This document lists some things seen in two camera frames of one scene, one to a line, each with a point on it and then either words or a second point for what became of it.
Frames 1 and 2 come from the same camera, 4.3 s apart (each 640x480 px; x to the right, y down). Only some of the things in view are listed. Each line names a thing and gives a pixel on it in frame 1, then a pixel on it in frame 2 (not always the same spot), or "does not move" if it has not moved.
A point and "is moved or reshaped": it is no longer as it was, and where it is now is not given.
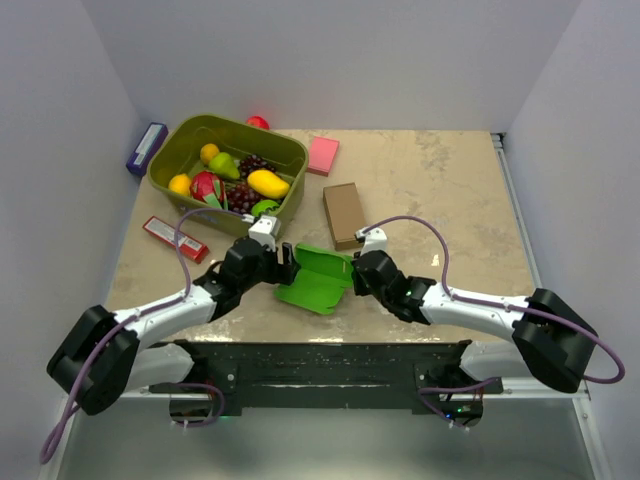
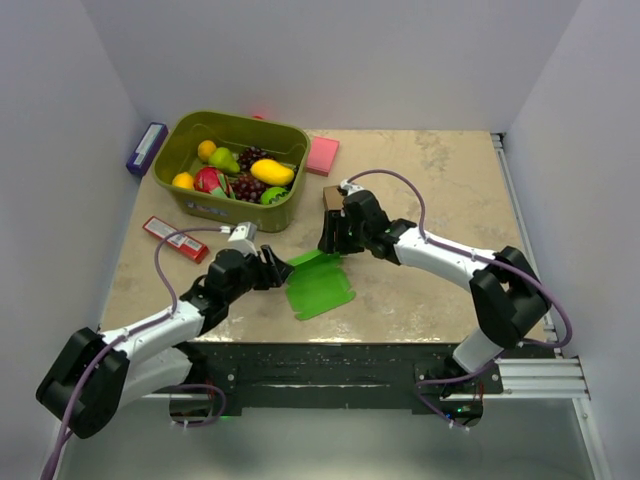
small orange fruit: (207, 151) does not move
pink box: (322, 155) does not move
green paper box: (319, 283) is moved or reshaped
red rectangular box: (187, 246) does not move
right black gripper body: (361, 288) -> (349, 239)
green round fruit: (261, 206) -> (273, 194)
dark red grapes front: (241, 198) -> (247, 188)
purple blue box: (152, 138) does not move
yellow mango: (268, 184) -> (270, 172)
